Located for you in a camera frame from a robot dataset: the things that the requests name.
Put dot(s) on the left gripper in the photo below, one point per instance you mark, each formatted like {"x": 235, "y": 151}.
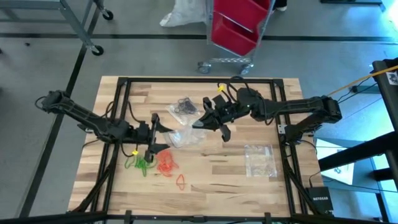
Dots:
{"x": 146, "y": 135}

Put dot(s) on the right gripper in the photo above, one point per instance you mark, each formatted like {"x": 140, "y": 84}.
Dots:
{"x": 231, "y": 112}

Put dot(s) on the black rubber bands heap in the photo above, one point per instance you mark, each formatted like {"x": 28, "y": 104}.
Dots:
{"x": 185, "y": 106}

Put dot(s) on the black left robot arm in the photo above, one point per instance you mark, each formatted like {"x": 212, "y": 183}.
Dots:
{"x": 87, "y": 119}

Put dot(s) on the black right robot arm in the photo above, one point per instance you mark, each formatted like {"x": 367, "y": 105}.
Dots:
{"x": 295, "y": 107}

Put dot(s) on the orange rubber bands heap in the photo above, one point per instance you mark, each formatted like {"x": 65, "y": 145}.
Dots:
{"x": 166, "y": 165}

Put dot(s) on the grey cart caster wheel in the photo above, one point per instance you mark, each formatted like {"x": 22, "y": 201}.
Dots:
{"x": 246, "y": 69}
{"x": 203, "y": 68}

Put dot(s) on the red plastic bin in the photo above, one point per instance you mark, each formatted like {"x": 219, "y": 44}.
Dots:
{"x": 233, "y": 40}
{"x": 245, "y": 12}

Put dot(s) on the black caster wheel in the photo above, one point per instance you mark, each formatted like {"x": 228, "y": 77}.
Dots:
{"x": 108, "y": 14}
{"x": 97, "y": 50}

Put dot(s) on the white floral print cloth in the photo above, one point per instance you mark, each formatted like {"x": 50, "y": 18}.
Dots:
{"x": 183, "y": 14}

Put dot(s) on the person's white shoe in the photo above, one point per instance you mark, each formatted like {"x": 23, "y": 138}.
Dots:
{"x": 281, "y": 8}

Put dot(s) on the grey metal rolling stand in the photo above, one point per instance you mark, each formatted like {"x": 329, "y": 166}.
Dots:
{"x": 80, "y": 28}

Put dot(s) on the white paper sheet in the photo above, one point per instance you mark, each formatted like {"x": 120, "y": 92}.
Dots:
{"x": 342, "y": 174}

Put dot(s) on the black metal beam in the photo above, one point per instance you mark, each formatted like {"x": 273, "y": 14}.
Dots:
{"x": 357, "y": 152}

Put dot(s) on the black desk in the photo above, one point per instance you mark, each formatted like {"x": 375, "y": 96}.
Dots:
{"x": 388, "y": 99}

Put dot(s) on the white printed sticker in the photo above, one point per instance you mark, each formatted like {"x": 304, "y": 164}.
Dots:
{"x": 392, "y": 77}

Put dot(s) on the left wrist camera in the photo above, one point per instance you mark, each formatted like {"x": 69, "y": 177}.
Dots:
{"x": 155, "y": 118}

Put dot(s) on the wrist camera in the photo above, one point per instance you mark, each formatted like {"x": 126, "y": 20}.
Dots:
{"x": 219, "y": 101}
{"x": 155, "y": 118}

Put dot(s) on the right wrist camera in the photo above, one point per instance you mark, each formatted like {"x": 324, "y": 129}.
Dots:
{"x": 219, "y": 101}

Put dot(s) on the grey metal mounting bracket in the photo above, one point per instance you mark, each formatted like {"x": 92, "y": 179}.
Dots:
{"x": 281, "y": 129}

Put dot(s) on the black Netgear network switch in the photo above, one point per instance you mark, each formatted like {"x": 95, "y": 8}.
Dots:
{"x": 319, "y": 199}

